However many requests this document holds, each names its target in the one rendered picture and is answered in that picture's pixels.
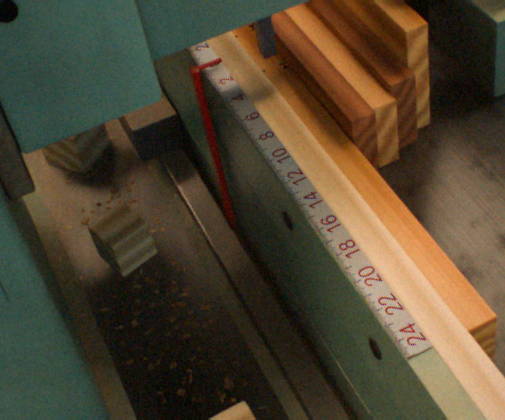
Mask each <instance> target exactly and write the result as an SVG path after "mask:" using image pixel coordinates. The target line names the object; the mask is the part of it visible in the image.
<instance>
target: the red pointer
mask: <svg viewBox="0 0 505 420"><path fill-rule="evenodd" d="M221 62H222V60H221V58H218V59H215V60H213V61H210V62H208V63H205V64H202V65H200V66H198V67H196V66H193V67H191V68H190V69H189V71H190V74H191V78H192V82H193V86H194V90H195V93H196V97H197V101H198V109H199V113H200V116H201V120H202V124H203V128H204V132H205V136H206V139H207V143H208V147H209V151H210V155H211V158H212V162H213V166H214V170H215V174H216V178H217V181H218V185H219V189H220V193H221V201H222V204H223V208H224V212H225V216H226V220H227V224H228V225H229V226H230V228H231V229H235V228H236V227H237V224H236V220H235V216H234V212H233V208H232V203H231V200H230V196H229V192H228V188H227V184H226V180H225V176H224V172H223V168H222V164H221V157H220V152H219V148H218V144H217V140H216V136H215V133H214V128H213V124H212V120H211V116H210V113H209V109H208V105H207V100H206V96H205V92H204V89H203V85H202V81H201V76H200V72H199V70H203V69H206V68H208V67H211V66H214V65H216V64H219V63H221Z"/></svg>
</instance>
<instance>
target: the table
mask: <svg viewBox="0 0 505 420"><path fill-rule="evenodd" d="M429 68H430V89H429V111H430V123H429V124H427V125H425V126H423V127H421V128H419V129H418V141H417V142H414V143H412V144H410V145H407V146H405V147H403V148H401V149H399V158H400V159H397V160H395V161H393V162H391V163H388V164H386V165H384V166H381V167H379V172H380V177H381V178H382V179H383V180H384V181H385V182H386V183H387V184H388V186H389V187H390V188H391V189H392V190H393V192H394V193H395V194H396V195H397V196H398V198H399V199H400V200H401V202H402V203H403V204H404V205H405V206H406V207H407V209H408V210H409V211H410V212H411V213H412V215H413V216H414V217H415V218H416V219H417V221H418V222H419V223H420V224H422V227H423V228H424V229H425V230H426V232H427V233H428V234H429V235H430V236H431V238H432V239H433V240H434V241H435V242H436V244H437V245H439V246H440V247H441V249H442V251H443V252H444V253H445V255H446V256H447V257H448V258H449V259H450V261H451V262H452V263H453V264H454V265H455V266H456V267H457V268H458V269H459V270H460V272H461V273H462V275H463V276H464V278H465V279H466V280H467V281H468V282H469V284H470V285H471V286H472V287H473V288H474V289H475V290H476V291H477V292H478V294H479V295H480V296H481V298H482V300H483V301H484V302H485V303H486V304H487V306H488V307H490V308H491V309H492V311H493V312H494V313H495V314H496V315H497V327H496V343H495V359H494V365H495V366H496V367H497V369H498V370H499V372H500V373H501V374H502V375H503V377H504V378H505V94H503V95H501V96H500V97H493V96H491V95H490V94H489V93H488V92H486V91H485V90H484V89H483V88H482V87H481V85H480V84H479V83H478V82H477V81H476V80H475V79H474V78H473V77H471V76H469V75H468V74H467V73H466V72H465V71H464V70H463V69H462V68H461V67H460V65H459V64H457V63H456V62H455V61H454V60H453V59H452V58H451V57H450V56H449V55H448V54H446V53H445V52H444V51H443V50H441V49H440V48H439V46H438V45H437V44H436V43H435V42H434V41H433V40H432V39H431V38H430V37H429ZM154 69H155V71H156V75H157V78H158V82H159V84H160V86H161V87H162V89H163V91H164V92H165V93H166V94H167V96H168V97H169V99H170V101H171V102H172V104H173V105H174V107H175V108H176V111H177V113H178V114H179V115H180V117H181V118H182V120H183V121H184V123H185V125H186V126H187V128H188V129H189V131H190V132H191V134H192V136H194V138H195V139H196V141H197V142H198V146H199V147H200V149H201V150H202V152H203V153H204V155H205V156H206V158H207V159H208V160H209V162H210V163H211V165H212V166H213V162H212V158H211V155H210V151H209V147H208V143H207V139H206V136H205V132H204V128H203V124H202V120H201V116H200V113H199V109H198V106H197V104H196V103H195V101H194V100H193V98H192V97H191V95H190V94H189V92H187V90H186V89H185V87H184V86H183V84H182V83H181V81H180V80H179V78H178V77H177V75H176V72H175V71H174V70H173V69H172V67H171V66H170V64H169V63H168V61H167V60H166V58H165V57H163V58H160V59H158V60H155V61H154ZM214 133H215V131H214ZM215 136H216V140H217V144H218V148H219V152H220V157H221V164H222V168H223V172H224V176H225V180H226V184H227V188H228V192H229V194H230V195H231V197H232V198H233V200H234V202H235V203H236V204H237V205H238V207H239V208H240V210H241V211H242V213H243V215H244V218H245V219H246V221H247V222H248V224H249V225H250V226H251V228H252V229H253V231H254V232H255V234H256V236H257V237H258V239H259V240H260V242H261V243H262V245H263V247H265V249H266V250H267V253H268V255H269V256H270V258H271V260H272V261H273V263H274V264H275V266H276V267H277V269H278V270H279V271H280V273H281V274H282V276H283V277H284V279H285V281H286V282H287V284H288V285H289V288H290V290H291V291H292V292H293V294H294V295H295V297H296V298H297V300H298V302H299V303H300V305H301V306H302V308H303V309H304V311H305V312H306V313H307V315H308V316H309V318H310V319H311V322H312V324H313V326H314V327H315V329H316V330H317V332H318V333H319V334H320V336H321V337H322V339H323V340H324V342H325V343H326V345H327V347H328V348H329V350H330V351H331V353H332V354H333V356H334V358H335V360H336V361H337V363H338V364H339V366H340V367H341V369H342V371H343V372H344V374H346V376H347V377H348V379H349V381H350V382H351V384H352V385H353V388H354V390H355V392H356V393H357V394H358V395H359V397H360V398H361V400H362V401H363V403H364V405H365V406H366V408H367V409H368V411H369V412H370V413H371V415H372V416H373V419H374V420H408V419H407V418H406V416H405V415H404V413H403V412H402V411H401V410H400V408H399V407H398V405H397V404H396V402H395V399H394V398H393V396H392V395H391V393H390V392H389V391H388V390H387V388H386V387H385V385H384V384H383V382H382V381H381V379H380V378H379V377H378V375H377V374H376V373H375V370H374V369H373V367H372V366H371V364H370V363H369V361H368V360H367V358H366V357H365V355H364V354H363V353H362V352H361V350H360V349H359V347H358V346H357V344H356V343H355V340H354V338H353V337H352V335H351V334H350V333H349V332H348V330H347V329H346V327H345V326H344V324H343V323H342V321H341V320H340V318H339V317H338V315H337V314H336V312H334V309H333V307H332V306H331V304H330V303H329V301H328V300H327V298H326V297H325V295H324V294H323V292H322V291H321V290H320V289H319V287H318V286H317V284H316V283H315V281H314V280H313V278H312V275H311V274H310V272H309V271H308V269H306V267H305V266H304V264H303V263H302V261H301V260H300V258H299V257H298V255H297V254H296V252H295V251H294V250H293V248H292V247H291V246H290V245H289V242H288V240H287V239H286V237H285V236H284V234H283V233H282V231H281V230H280V228H279V227H278V225H276V223H275V222H274V220H273V219H272V217H271V216H270V214H269V213H268V211H267V208H266V207H265V205H264V204H263V203H262V202H261V200H260V199H259V197H258V196H257V194H256V193H255V191H254V190H253V188H252V187H251V185H250V184H249V182H248V181H247V180H246V179H245V177H244V174H243V173H242V171H241V170H240V168H239V167H238V165H237V164H236V162H235V161H234V159H233V158H232V157H231V156H230V154H229V153H228V151H227V150H226V148H225V147H224V145H223V144H222V142H221V139H220V138H219V136H217V134H216V133H215ZM213 168H214V166H213Z"/></svg>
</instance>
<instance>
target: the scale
mask: <svg viewBox="0 0 505 420"><path fill-rule="evenodd" d="M187 50H189V52H190V53H191V54H192V56H193V57H194V59H195V60H196V62H197V63H198V64H199V66H200V65H202V64H205V63H208V62H210V61H213V60H215V59H218V58H219V57H218V56H217V55H216V53H215V52H214V51H213V49H211V48H210V46H209V45H208V44H207V42H206V41H204V42H202V43H199V44H198V45H195V46H193V47H190V48H188V49H187ZM203 72H204V73H205V75H206V76H207V77H208V79H209V80H210V82H211V83H212V85H213V86H214V87H215V89H216V90H217V92H219V93H220V95H221V98H222V99H223V100H224V102H225V103H226V105H227V106H228V107H229V109H230V110H231V112H232V113H233V114H234V115H235V116H236V118H237V119H238V121H239V122H240V123H241V125H242V126H243V128H244V130H245V132H246V133H247V135H248V136H249V137H250V138H251V139H252V141H253V142H254V144H255V145H256V146H257V148H258V149H259V151H260V152H261V153H262V155H263V156H264V158H266V160H267V162H268V164H269V165H270V167H271V168H272V169H273V171H274V172H275V174H276V175H277V176H278V178H279V179H280V180H281V181H282V182H283V184H284V185H285V187H286V188H287V190H288V191H289V192H290V195H291V197H292V198H293V199H294V201H295V202H296V203H297V204H298V205H299V207H300V208H301V210H302V211H303V213H304V214H305V215H306V217H307V218H308V220H309V221H310V222H311V224H312V226H313V227H314V228H315V230H316V231H317V233H318V234H319V236H320V237H321V238H322V240H323V241H324V243H325V244H326V245H327V247H329V249H330V250H331V251H332V253H333V254H334V256H335V259H336V260H337V261H338V263H339V264H340V266H341V267H342V268H343V269H344V270H345V272H346V273H347V274H348V276H349V277H350V279H351V280H352V281H353V283H354V284H355V286H356V289H357V290H359V292H360V293H361V295H362V296H363V297H364V299H365V300H366V302H367V303H368V304H369V306H370V307H371V309H372V310H373V311H374V312H375V313H376V315H377V318H378V319H379V320H380V322H381V323H382V325H383V326H384V327H385V329H386V330H387V332H389V334H390V335H391V336H392V338H393V339H394V341H395V342H396V343H397V345H398V348H399V349H400V350H401V352H403V354H404V355H405V356H406V358H407V359H410V358H412V357H414V356H416V355H418V354H419V353H421V352H423V351H427V350H429V349H431V348H433V346H432V344H431V343H430V342H429V340H428V339H427V338H426V336H425V335H424V334H423V332H422V331H421V330H420V329H419V327H418V325H417V324H416V323H415V321H414V320H413V318H412V317H411V316H410V314H409V313H408V312H407V310H405V309H404V307H403V306H402V305H401V303H400V302H399V299H398V298H397V297H396V295H395V294H394V293H393V291H392V290H391V289H390V288H389V287H388V286H387V284H386V283H385V281H384V280H383V279H382V277H381V276H380V275H379V273H378V271H377V269H376V268H374V266H373V265H372V264H371V262H370V261H369V260H368V258H367V257H366V256H365V254H364V253H363V252H362V250H361V249H360V247H358V246H357V243H356V242H355V240H354V239H353V238H352V236H351V235H350V234H349V232H348V231H347V230H346V228H345V227H344V226H343V225H342V224H341V223H340V221H339V220H338V219H337V217H336V216H335V213H334V212H333V210H332V209H331V208H330V206H329V205H328V204H327V203H326V202H325V201H324V199H323V198H322V197H321V195H320V194H319V193H318V191H317V190H316V189H315V187H314V186H313V185H312V182H311V181H310V180H309V179H308V178H307V176H306V175H305V173H304V172H303V171H302V169H301V168H300V167H299V165H298V164H297V163H296V161H295V160H294V159H293V158H292V157H291V156H290V154H289V152H288V150H287V149H286V148H285V146H284V145H283V144H282V142H281V141H280V140H279V138H278V137H277V136H276V135H275V134H274V132H273V131H272V130H271V128H270V127H269V126H268V124H267V123H266V120H265V119H264V118H263V116H262V115H261V114H260V113H259V112H258V111H257V109H256V108H255V107H254V105H253V104H252V103H251V101H250V100H249V98H248V97H247V96H246V94H245V93H244V91H243V90H242V89H241V87H240V86H239V85H238V83H237V82H236V81H235V79H234V78H233V77H232V75H231V74H230V73H229V71H228V70H226V68H225V67H224V65H223V64H222V63H219V64H216V65H214V66H211V67H208V68H206V69H203Z"/></svg>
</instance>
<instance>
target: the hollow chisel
mask: <svg viewBox="0 0 505 420"><path fill-rule="evenodd" d="M254 27H255V31H256V37H257V42H258V48H259V52H260V53H261V54H262V56H263V57H264V58H265V59H266V58H269V57H271V56H274V55H276V54H277V49H276V43H275V37H274V31H273V26H272V20H271V16H268V17H266V18H264V19H262V20H259V21H256V22H254Z"/></svg>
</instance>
